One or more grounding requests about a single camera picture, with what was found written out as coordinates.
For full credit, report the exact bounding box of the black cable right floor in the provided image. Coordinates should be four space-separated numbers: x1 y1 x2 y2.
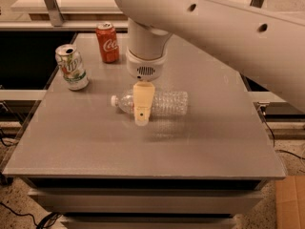
258 105 305 161

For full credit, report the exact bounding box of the green white 7UP can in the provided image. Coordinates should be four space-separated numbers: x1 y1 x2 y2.
55 44 89 91

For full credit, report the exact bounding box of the grey table cabinet with drawers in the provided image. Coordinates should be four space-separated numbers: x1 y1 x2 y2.
4 33 285 229

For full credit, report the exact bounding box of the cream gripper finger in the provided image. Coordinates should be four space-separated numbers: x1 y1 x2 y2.
133 81 155 126

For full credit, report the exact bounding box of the black cable floor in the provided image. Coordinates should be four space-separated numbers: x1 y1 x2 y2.
258 105 305 161
0 201 61 229

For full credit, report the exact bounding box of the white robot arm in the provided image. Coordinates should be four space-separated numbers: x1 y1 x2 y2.
114 0 305 112

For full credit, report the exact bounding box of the black cable left floor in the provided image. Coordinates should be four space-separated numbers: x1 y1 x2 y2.
0 201 61 229

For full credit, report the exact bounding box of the white shelf board behind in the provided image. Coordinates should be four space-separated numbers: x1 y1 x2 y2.
10 0 255 15

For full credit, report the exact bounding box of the red Coca-Cola can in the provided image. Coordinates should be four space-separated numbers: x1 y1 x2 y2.
95 22 119 63

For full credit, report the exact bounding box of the cardboard box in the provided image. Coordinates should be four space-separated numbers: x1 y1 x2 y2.
275 176 305 229

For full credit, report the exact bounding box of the clear plastic water bottle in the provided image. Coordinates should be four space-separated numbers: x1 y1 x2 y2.
111 89 189 116

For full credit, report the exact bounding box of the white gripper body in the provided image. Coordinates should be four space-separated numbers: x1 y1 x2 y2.
126 49 167 81

